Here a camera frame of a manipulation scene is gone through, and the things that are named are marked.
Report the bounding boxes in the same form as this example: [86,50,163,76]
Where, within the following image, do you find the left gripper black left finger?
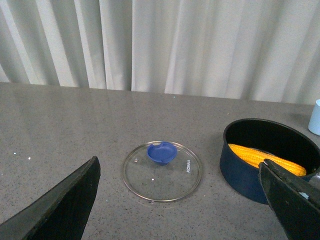
[0,156,101,240]

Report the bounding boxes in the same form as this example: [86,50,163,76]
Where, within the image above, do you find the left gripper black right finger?
[259,159,320,240]

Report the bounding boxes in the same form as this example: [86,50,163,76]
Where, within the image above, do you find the yellow corn cob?
[228,143,307,177]

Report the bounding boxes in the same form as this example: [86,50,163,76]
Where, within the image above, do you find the glass lid with blue knob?
[122,141,203,202]

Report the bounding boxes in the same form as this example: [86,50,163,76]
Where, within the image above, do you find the dark blue cooking pot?
[219,118,320,204]

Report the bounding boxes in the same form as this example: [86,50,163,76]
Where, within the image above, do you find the light blue cup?
[308,99,320,136]

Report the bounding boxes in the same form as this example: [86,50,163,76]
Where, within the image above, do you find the white curtain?
[0,0,320,104]

